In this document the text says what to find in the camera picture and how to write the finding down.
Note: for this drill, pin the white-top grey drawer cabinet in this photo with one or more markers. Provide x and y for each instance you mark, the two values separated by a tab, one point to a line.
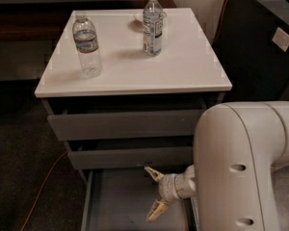
186	69

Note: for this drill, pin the clear bottle white cap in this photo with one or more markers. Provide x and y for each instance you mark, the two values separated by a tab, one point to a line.
152	27

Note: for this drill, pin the dark counter cabinet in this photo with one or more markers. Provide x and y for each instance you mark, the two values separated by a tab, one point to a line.
257	68

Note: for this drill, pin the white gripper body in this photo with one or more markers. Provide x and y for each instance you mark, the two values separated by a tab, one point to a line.
167	188

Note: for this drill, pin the grey bottom drawer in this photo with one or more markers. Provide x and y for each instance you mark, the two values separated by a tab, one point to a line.
119	200

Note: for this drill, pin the white wall outlet plate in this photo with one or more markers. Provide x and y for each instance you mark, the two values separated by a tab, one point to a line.
281	39

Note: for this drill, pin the grey top drawer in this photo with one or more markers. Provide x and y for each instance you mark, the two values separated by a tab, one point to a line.
126	125

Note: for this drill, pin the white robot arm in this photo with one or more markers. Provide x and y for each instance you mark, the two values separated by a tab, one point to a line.
237	147

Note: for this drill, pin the dark wooden bench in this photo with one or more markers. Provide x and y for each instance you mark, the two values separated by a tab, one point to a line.
46	21

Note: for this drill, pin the grey drawer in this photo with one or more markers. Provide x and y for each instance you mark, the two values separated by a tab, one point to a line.
119	200
124	153
126	125

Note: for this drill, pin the grey middle drawer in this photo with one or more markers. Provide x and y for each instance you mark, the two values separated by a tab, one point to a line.
124	153

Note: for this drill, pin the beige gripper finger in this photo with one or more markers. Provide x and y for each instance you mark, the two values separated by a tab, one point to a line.
158	208
155	174

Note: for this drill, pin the clear bottle red-blue label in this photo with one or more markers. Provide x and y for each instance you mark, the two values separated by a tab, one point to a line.
86	43

